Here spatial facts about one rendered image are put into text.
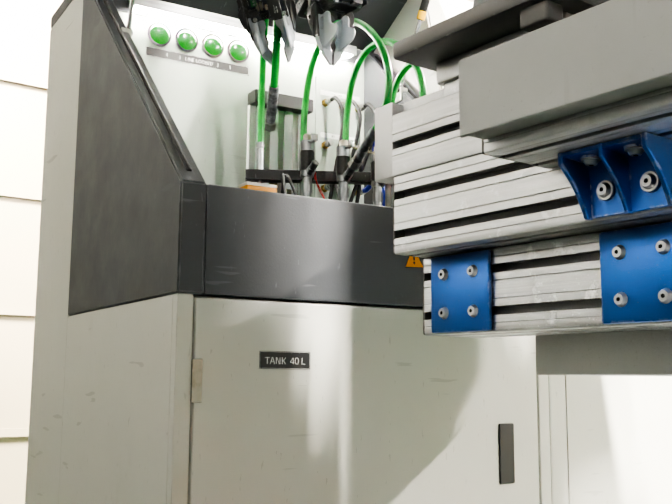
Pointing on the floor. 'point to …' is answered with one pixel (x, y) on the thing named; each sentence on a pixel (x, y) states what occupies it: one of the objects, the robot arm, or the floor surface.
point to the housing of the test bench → (54, 257)
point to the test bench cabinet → (154, 404)
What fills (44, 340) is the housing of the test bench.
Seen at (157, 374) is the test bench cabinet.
